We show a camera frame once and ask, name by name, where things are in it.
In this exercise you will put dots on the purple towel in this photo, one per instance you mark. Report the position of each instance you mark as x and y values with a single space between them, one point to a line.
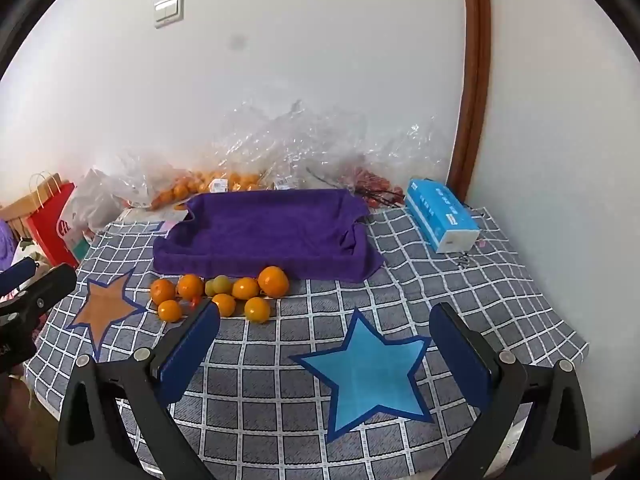
270 230

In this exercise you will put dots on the blue tissue pack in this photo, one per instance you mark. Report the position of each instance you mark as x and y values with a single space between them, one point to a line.
435 210

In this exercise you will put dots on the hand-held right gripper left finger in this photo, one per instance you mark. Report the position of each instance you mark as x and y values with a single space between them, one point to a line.
192 350

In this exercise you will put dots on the bunch of red berries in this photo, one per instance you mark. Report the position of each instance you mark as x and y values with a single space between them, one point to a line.
372 182

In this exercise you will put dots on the red paper bag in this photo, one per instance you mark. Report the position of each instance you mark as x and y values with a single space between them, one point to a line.
47 230

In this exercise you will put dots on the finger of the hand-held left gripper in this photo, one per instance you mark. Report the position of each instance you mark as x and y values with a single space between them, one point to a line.
45 290
17 275

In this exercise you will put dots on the orange kumquat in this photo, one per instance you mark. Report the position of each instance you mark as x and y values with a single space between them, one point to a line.
223 304
169 311
257 309

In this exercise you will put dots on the brown paper bag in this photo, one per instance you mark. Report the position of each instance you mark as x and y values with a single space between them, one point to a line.
47 186

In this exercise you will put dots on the green plum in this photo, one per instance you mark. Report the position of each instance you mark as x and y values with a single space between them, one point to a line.
209 288
224 284

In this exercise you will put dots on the brown wooden door frame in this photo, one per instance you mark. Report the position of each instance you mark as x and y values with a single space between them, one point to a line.
475 60

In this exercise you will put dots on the clear bag of oranges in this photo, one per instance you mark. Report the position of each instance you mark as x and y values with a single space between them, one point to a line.
300 135

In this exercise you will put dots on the white plastic bag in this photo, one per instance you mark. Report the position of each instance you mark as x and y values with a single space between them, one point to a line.
92 200

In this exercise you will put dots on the grey checked cloth with stars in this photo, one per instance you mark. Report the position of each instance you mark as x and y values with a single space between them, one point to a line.
280 330

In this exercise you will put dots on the large orange mandarin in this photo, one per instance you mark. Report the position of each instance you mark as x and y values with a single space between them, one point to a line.
273 281

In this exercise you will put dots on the white light switch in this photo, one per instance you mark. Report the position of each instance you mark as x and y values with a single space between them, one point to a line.
169 11

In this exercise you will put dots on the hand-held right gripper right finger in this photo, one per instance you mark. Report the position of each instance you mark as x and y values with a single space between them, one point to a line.
460 355

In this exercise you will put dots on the clear plastic bag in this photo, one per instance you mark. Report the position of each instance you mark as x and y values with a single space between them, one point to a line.
140 175

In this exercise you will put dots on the pile of bagged oranges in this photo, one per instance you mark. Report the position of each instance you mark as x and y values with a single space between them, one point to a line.
180 190

